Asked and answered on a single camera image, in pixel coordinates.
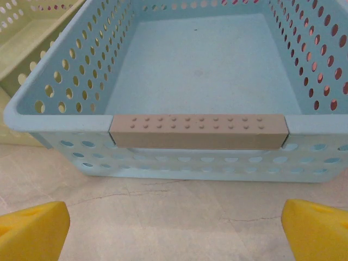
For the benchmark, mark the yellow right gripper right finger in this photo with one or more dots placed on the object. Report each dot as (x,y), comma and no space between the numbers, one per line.
(318,233)

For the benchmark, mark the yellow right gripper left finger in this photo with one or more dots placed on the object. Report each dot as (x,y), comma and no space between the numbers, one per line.
(30,233)

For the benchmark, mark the blue perforated plastic basket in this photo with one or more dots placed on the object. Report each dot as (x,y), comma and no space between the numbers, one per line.
(201,68)

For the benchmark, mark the pink perforated plastic basket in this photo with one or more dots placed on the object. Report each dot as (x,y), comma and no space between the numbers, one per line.
(338,73)

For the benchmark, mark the green perforated plastic basket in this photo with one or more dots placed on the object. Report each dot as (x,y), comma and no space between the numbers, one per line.
(24,38)

